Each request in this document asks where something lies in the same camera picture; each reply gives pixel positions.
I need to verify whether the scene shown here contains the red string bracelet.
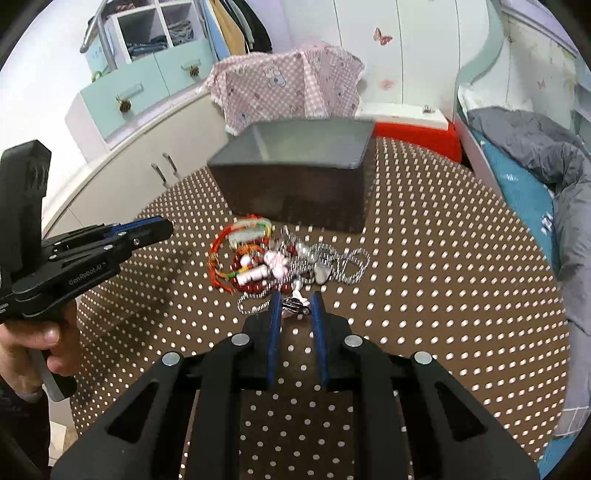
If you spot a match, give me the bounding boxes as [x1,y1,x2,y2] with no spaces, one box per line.
[207,215,275,295]

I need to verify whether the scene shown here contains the red bead bracelet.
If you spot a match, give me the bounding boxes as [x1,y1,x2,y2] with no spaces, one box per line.
[228,239,302,296]

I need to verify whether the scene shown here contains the silver chain necklace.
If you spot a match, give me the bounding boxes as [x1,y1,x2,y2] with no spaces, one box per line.
[235,225,373,317]

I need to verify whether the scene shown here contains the person's left hand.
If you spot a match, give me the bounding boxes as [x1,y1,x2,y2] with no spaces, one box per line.
[1,300,82,400]

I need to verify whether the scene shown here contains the beige low cabinet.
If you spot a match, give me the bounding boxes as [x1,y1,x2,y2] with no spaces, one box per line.
[42,91,228,237]

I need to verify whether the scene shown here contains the teal drawer unit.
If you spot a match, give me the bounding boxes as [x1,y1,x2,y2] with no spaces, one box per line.
[65,38,214,162]

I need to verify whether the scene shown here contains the brown polka dot tablecloth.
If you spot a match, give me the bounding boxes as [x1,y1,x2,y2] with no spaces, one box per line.
[72,140,569,479]

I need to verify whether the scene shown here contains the dark metal tin box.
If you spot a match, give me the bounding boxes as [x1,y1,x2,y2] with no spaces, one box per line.
[207,117,377,233]

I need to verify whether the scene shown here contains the lilac stair shelf unit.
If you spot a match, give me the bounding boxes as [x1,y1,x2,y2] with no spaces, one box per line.
[103,0,206,69]

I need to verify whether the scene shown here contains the metal handrail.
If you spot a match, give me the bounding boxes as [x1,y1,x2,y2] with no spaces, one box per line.
[79,0,117,73]

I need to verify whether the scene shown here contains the hanging clothes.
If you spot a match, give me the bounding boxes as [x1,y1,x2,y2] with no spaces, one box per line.
[198,0,273,61]

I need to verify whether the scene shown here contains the pink polka dot cloth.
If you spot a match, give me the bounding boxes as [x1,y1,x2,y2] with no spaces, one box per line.
[205,43,365,136]

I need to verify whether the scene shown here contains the teal bed sheet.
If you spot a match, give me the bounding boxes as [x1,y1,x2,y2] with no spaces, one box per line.
[469,131,578,480]

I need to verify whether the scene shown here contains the grey duvet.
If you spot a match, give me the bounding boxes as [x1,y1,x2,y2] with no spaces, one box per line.
[467,106,591,437]

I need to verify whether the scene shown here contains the red storage ottoman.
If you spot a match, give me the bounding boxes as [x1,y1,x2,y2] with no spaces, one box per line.
[356,102,463,163]

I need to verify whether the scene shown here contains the pink butterfly sticker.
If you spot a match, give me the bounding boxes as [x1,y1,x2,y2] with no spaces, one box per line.
[373,27,393,46]

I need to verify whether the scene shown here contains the white wardrobe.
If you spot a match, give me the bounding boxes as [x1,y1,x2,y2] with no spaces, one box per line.
[281,0,488,118]

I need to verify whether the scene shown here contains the teal bunk bed frame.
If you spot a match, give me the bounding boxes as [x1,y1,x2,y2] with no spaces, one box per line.
[454,1,590,192]

